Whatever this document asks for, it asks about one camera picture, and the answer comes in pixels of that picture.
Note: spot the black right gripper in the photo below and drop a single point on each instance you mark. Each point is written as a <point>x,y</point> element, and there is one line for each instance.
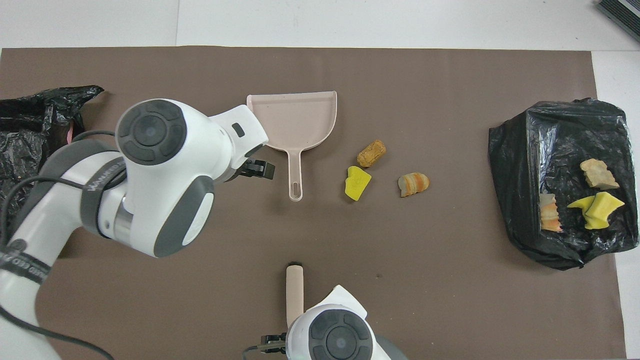
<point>274,344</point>

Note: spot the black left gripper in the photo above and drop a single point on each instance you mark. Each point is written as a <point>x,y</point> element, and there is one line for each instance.
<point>260,170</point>

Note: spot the beige hand brush black bristles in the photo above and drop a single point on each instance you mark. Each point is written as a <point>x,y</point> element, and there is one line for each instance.
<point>294,290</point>

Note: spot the beige plastic dustpan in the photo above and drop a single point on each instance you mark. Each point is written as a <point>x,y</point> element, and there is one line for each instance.
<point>300,120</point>

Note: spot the brown cork-like trash piece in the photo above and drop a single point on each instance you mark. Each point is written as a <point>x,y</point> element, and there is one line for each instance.
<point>371,153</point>

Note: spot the orange striped foam piece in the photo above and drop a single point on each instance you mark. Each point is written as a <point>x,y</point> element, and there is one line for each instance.
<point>414,184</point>
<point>550,212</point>

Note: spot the small yellow sponge piece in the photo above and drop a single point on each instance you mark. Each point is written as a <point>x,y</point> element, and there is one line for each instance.
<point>581,204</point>

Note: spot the pale trash piece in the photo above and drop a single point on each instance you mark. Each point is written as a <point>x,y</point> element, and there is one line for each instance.
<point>599,174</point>

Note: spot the notched yellow sponge piece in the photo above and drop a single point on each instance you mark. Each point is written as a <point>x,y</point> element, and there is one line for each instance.
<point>605,210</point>

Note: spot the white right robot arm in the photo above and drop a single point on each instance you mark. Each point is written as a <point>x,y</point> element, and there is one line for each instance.
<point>340,340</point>

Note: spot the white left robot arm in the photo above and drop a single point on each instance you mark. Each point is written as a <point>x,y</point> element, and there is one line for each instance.
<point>165,200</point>

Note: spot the pink plastic bin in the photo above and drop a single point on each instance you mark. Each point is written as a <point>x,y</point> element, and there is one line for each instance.
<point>70,133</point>

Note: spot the black plastic trash bag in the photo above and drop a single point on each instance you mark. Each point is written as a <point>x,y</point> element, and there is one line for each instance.
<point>25,130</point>
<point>555,150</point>

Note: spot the brown paper table mat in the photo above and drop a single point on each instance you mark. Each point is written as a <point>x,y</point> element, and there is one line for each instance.
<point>400,75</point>

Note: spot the dark grey ribbed device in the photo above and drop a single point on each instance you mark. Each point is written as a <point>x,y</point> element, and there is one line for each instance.
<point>622,12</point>

